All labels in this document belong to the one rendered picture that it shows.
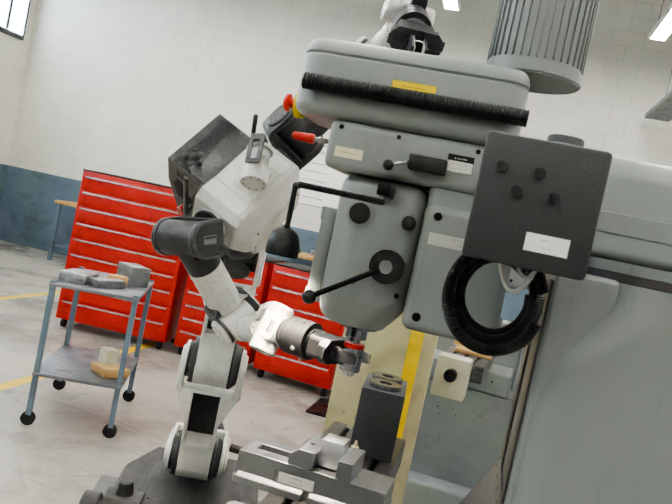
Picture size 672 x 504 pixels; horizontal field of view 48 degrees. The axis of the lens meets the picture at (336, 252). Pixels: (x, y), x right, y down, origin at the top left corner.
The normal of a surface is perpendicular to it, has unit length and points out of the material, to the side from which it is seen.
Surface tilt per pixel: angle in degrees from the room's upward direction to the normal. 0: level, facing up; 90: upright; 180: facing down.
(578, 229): 90
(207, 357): 81
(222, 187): 58
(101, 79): 90
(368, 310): 117
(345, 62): 90
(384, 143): 90
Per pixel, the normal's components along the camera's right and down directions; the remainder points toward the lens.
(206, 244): 0.84, 0.07
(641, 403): -0.21, 0.01
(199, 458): 0.04, 0.30
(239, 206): 0.18, -0.45
